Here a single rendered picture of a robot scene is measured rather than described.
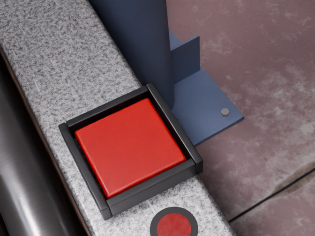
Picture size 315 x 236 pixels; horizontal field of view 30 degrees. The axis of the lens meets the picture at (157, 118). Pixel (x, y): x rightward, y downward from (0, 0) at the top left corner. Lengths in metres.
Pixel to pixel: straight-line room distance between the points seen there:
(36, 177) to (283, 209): 1.04
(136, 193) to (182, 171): 0.03
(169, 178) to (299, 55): 1.29
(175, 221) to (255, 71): 1.24
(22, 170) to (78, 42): 0.12
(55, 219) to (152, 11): 0.83
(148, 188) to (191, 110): 1.14
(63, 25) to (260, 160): 1.02
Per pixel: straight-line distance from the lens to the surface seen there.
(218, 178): 1.43
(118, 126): 0.42
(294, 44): 1.68
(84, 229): 0.45
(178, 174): 0.39
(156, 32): 1.25
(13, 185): 0.42
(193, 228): 0.39
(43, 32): 0.50
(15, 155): 0.43
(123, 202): 0.39
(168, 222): 0.39
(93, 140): 0.41
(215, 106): 1.53
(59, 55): 0.48
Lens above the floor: 1.28
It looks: 57 degrees down
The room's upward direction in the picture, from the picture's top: 8 degrees counter-clockwise
